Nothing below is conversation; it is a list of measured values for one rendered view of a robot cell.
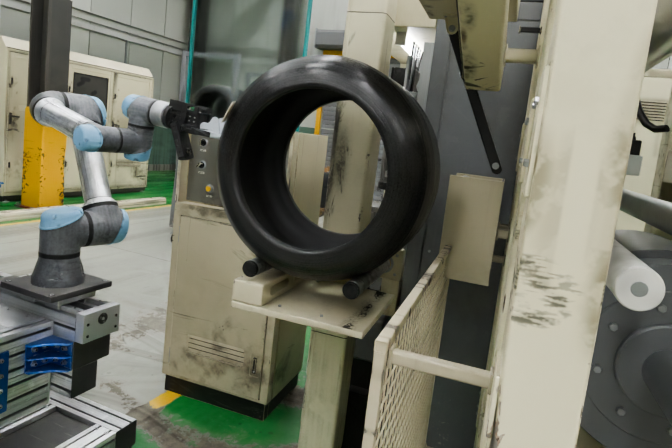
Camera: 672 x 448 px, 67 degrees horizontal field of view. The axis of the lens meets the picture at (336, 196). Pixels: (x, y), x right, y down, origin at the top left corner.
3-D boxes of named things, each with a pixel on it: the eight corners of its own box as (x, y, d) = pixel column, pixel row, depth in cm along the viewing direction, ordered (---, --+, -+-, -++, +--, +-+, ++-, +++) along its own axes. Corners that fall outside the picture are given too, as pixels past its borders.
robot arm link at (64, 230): (30, 248, 157) (32, 205, 155) (74, 243, 168) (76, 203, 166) (48, 257, 150) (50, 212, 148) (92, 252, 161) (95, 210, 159)
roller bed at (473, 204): (444, 262, 165) (457, 172, 162) (490, 271, 161) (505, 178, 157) (435, 276, 147) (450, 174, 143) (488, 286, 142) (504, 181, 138)
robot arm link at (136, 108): (135, 120, 158) (139, 93, 156) (164, 128, 155) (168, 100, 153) (117, 119, 151) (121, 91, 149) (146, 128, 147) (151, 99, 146)
